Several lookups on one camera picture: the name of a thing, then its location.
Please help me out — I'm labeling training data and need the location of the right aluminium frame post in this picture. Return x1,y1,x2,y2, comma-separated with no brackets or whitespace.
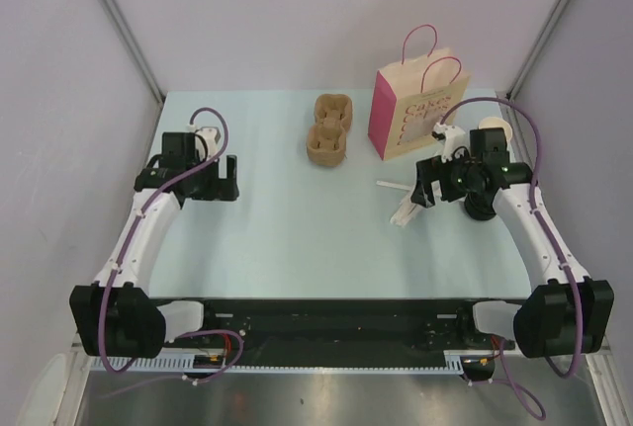
504,0,572,100

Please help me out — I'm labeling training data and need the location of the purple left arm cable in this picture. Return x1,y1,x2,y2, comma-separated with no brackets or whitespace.
96,107,245,389

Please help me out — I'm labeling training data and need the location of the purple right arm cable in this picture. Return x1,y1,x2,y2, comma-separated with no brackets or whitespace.
438,96,588,421

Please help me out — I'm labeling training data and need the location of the aluminium frame post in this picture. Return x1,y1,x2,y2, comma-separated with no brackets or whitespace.
98,0,166,106
504,0,572,100

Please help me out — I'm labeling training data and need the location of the stack of black cup lids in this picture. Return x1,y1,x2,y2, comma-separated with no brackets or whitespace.
464,194,497,221

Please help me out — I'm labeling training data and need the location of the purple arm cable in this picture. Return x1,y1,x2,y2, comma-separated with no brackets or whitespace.
96,107,245,389
438,96,588,421

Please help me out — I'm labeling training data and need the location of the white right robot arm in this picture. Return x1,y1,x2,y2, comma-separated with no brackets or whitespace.
410,124,614,358

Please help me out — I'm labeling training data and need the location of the pile of white wrapped straws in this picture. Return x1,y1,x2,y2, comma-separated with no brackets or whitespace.
390,190,423,227

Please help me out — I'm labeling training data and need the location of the pink kraft paper bag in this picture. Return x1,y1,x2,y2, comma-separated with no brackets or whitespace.
368,24,471,161

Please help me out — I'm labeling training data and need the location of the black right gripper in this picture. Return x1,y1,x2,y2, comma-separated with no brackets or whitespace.
411,147,483,208

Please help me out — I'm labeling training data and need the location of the brown pulp cup carrier stack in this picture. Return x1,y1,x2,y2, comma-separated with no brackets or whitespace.
306,94,353,168

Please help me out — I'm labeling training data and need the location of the left aluminium frame post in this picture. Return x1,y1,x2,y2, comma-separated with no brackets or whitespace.
98,0,166,106

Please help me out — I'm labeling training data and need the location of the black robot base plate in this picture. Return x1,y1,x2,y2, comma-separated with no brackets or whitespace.
174,298,493,370

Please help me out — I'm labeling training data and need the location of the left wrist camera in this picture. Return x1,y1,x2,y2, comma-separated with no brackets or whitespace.
194,127,221,162

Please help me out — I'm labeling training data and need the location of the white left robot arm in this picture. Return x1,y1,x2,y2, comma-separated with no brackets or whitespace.
69,127,239,359

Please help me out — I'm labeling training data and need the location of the stack of brown paper cups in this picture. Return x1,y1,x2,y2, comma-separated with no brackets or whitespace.
478,117,513,143

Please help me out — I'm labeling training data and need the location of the white slotted cable duct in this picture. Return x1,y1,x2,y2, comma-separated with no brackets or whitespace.
88,354,466,374

